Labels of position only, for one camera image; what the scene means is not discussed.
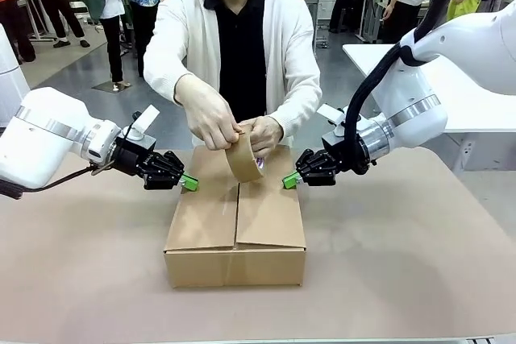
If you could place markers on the bystander with green scarf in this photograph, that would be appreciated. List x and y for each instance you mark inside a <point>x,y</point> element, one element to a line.
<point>109,1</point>

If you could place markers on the person's left hand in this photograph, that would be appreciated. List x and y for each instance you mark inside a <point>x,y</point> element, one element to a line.
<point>268,134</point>

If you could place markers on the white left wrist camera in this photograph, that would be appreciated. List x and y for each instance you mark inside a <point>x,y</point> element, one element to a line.
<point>146,118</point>

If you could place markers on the person's right hand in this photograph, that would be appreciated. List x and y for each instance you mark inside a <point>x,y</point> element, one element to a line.
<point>209,118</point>

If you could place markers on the grey background work table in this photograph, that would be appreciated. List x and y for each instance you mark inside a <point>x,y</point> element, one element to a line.
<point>369,9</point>

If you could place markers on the white side table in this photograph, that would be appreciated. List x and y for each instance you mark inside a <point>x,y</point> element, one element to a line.
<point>463,94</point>

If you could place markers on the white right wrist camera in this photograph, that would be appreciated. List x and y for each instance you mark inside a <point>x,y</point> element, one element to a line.
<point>330,115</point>

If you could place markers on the yellow-green bag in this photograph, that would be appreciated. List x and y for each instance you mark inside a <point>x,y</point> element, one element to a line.
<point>463,7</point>

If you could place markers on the person in white cardigan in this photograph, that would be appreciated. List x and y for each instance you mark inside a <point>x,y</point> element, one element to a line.
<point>242,58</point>

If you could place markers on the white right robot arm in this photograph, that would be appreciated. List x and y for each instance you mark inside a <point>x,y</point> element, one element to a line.
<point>419,94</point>

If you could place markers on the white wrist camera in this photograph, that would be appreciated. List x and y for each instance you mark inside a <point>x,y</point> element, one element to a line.
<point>330,115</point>
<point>146,118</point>

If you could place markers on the brown cardboard box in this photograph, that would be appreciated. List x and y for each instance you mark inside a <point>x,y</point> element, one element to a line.
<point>242,239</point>

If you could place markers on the grey metal floor plate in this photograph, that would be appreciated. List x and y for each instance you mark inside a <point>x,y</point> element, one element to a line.
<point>111,86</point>

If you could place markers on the person's right forearm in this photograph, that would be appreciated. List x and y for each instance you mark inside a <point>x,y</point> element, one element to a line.
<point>161,82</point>

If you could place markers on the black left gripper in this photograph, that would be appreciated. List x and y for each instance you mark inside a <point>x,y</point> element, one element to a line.
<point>131,156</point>

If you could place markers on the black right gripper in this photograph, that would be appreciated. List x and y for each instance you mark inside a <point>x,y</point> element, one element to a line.
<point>336,150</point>

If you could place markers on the brown packing tape roll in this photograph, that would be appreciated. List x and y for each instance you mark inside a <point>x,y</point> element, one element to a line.
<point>240,164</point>

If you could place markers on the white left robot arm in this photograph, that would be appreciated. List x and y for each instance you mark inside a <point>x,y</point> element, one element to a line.
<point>48,138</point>

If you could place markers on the person's left forearm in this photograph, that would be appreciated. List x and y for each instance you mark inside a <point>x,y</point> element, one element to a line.
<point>300,106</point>

